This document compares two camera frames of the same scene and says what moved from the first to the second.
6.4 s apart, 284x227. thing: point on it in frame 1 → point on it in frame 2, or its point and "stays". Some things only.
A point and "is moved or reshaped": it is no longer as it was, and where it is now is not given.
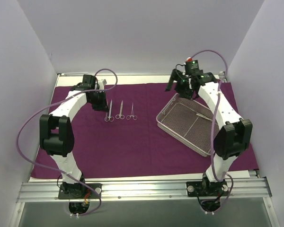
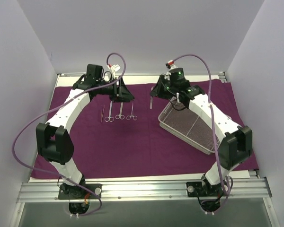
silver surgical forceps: [129, 117] stays
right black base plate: [202, 188] stays
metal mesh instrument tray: [190, 122] stays
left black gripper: [101, 101] → [119, 89]
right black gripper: [186, 92] → [162, 85]
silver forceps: [206, 117] is moved or reshaped
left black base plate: [71, 191] stays
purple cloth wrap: [125, 142] stays
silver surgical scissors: [110, 118] stays
